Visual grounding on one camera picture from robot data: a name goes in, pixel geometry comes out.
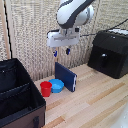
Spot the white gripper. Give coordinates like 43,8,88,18
46,27,81,58

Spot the dark blue book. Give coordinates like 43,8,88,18
54,61,78,93

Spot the blue plastic bowl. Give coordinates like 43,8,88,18
48,78,66,94

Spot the beige woven folding screen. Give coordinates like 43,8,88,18
0,0,128,83

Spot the red plastic cup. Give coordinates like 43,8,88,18
39,81,54,98

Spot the closed black case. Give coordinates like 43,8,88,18
87,29,128,80

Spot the open black fabric case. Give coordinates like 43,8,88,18
0,58,47,128

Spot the black cable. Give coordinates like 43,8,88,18
79,18,128,37

